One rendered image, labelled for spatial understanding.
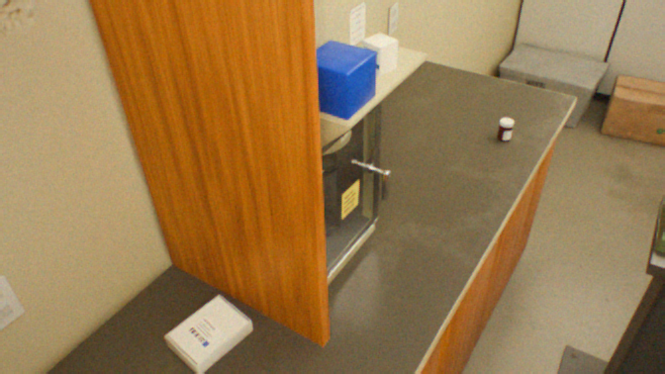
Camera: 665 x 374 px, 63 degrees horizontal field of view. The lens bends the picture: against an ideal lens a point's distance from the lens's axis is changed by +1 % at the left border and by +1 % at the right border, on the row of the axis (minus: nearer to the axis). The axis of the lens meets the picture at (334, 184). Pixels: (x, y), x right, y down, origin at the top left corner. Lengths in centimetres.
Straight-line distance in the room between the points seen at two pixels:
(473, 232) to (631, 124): 244
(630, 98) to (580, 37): 58
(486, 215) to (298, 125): 88
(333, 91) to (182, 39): 27
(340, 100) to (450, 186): 86
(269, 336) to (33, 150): 64
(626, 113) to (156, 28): 324
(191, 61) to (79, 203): 46
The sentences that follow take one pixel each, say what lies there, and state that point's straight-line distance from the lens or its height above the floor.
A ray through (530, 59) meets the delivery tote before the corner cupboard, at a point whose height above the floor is 33.
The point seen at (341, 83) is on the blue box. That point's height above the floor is 158.
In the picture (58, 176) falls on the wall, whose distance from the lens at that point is 125.
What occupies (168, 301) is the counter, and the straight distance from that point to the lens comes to 145.
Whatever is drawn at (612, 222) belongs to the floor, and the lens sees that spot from 325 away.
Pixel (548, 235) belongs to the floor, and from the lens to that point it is 305.
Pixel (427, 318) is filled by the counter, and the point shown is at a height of 94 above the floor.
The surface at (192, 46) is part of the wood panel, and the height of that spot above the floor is 163.
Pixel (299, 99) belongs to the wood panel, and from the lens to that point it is 86.
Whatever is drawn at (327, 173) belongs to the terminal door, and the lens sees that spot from 115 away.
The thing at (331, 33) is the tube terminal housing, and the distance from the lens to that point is 104.
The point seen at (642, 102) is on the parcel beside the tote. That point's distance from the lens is 383.
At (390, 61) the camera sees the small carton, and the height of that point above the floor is 153.
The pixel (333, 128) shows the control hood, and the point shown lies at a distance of 96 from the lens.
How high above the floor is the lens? 202
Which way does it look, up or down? 39 degrees down
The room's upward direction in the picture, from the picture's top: 2 degrees counter-clockwise
